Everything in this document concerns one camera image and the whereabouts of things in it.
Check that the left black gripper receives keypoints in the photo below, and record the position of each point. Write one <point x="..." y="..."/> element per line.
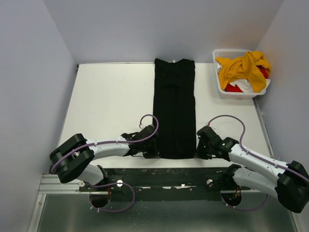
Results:
<point x="154" y="153"/>

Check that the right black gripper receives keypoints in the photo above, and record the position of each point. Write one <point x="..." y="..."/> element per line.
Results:
<point x="200" y="154"/>

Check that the black t-shirt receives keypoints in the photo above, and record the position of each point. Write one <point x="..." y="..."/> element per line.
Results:
<point x="175" y="108"/>

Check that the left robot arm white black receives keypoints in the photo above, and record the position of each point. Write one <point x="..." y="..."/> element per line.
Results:
<point x="71" y="160"/>

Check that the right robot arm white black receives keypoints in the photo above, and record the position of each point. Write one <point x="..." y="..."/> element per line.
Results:
<point x="287" y="182"/>

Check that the red t-shirt in basket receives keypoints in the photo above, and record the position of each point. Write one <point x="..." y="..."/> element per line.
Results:
<point x="243" y="85"/>

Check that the white t-shirt in basket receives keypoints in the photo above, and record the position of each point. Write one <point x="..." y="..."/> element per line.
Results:
<point x="220" y="72"/>

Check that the yellow t-shirt in basket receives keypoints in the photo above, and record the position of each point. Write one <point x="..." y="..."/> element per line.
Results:
<point x="246" y="67"/>

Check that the white plastic laundry basket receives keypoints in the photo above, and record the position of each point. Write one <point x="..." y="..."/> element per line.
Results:
<point x="232" y="53"/>

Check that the black mounting base plate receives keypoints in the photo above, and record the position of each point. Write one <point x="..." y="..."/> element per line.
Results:
<point x="165" y="184"/>

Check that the aluminium rail frame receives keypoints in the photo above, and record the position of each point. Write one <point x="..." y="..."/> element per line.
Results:
<point x="61" y="208"/>

